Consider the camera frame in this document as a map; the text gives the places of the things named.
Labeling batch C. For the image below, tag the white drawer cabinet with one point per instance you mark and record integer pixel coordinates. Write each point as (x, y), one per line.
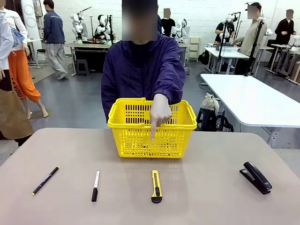
(194, 47)

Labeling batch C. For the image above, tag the beige cloth bag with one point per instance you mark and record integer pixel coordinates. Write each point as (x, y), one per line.
(209, 103)

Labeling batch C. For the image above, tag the person in beige jacket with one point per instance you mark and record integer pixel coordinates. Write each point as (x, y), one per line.
(253, 37)

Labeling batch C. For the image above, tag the dark stool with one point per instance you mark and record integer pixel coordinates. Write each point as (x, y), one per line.
(206, 119)

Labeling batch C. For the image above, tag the brown paper bag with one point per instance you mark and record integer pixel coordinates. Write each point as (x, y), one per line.
(11, 117)

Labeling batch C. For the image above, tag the mannequin with orange pants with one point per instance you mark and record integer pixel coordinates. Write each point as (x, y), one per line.
(21, 70)

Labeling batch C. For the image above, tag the person's left hand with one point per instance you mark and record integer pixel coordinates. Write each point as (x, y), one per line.
(160, 110)

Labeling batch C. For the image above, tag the black stapler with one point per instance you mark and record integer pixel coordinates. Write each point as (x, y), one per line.
(255, 177)

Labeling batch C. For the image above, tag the white tower air conditioner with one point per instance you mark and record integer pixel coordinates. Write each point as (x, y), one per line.
(29, 21)

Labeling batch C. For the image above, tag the man in blue jacket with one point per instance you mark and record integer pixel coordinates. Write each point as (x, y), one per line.
(54, 30)

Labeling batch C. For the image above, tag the yellow black utility knife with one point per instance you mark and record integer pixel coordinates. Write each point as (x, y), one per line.
(156, 187)

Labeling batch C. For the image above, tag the mannequin in light blue shirt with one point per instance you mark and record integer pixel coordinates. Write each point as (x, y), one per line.
(4, 42)

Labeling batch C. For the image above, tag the person in purple jacket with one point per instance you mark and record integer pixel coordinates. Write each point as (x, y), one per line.
(131, 70)

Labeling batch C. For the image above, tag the large white table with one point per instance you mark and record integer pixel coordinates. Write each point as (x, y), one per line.
(253, 98)

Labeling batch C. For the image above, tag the white marker black cap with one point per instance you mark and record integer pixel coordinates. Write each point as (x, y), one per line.
(96, 185)

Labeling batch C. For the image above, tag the tall black tripod stand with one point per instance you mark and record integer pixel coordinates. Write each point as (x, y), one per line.
(254, 47)

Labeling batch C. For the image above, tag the black mesh office chair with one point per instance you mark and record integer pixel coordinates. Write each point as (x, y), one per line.
(41, 51)

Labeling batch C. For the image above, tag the person in black t-shirt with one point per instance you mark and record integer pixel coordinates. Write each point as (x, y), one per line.
(221, 28)

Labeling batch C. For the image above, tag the person in black jacket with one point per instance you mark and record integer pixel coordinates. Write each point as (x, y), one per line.
(284, 29)

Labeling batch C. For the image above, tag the short black tripod stand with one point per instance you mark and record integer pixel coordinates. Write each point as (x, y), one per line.
(222, 42)

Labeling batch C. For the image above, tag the black backpack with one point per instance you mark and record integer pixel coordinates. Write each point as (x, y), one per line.
(204, 57)

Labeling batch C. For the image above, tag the black pen yellow tip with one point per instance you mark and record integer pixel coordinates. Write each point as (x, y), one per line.
(45, 180)

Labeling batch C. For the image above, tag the yellow plastic shopping basket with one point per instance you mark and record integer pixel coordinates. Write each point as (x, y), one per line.
(133, 143)

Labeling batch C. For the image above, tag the person's left forearm purple sleeve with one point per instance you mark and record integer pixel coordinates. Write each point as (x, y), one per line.
(172, 93)

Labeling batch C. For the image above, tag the white background desk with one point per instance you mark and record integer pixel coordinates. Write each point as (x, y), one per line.
(229, 53)

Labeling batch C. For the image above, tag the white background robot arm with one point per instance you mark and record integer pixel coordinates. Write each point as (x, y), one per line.
(180, 25)

